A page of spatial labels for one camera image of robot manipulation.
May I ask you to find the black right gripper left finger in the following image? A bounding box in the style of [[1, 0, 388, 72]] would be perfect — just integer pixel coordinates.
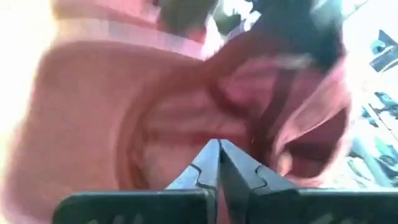
[[51, 139, 220, 224]]

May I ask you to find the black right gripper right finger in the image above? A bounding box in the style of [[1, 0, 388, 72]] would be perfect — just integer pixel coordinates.
[[220, 139, 398, 224]]

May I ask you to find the maroon baseball cap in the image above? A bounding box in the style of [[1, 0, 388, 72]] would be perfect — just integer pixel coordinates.
[[0, 0, 354, 224]]

